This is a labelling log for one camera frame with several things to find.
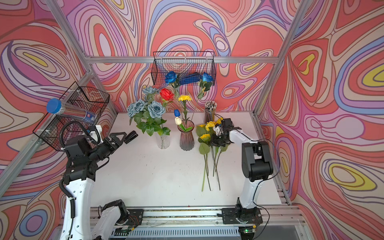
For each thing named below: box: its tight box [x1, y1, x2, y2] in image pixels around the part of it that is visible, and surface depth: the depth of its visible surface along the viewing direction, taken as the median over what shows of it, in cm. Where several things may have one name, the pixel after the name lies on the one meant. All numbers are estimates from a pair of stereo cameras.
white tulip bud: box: [174, 117, 194, 133], surface depth 82 cm
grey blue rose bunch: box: [127, 86, 171, 137], surface depth 78 cm
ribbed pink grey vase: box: [177, 119, 195, 151], surface depth 90 cm
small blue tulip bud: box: [174, 109, 181, 117], surface depth 82 cm
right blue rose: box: [197, 72, 214, 99], surface depth 77 cm
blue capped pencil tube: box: [46, 98, 97, 124], surface depth 67 cm
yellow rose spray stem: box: [199, 142, 210, 192], surface depth 95 cm
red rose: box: [160, 88, 174, 103], surface depth 79 cm
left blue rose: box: [165, 70, 181, 88], surface depth 76 cm
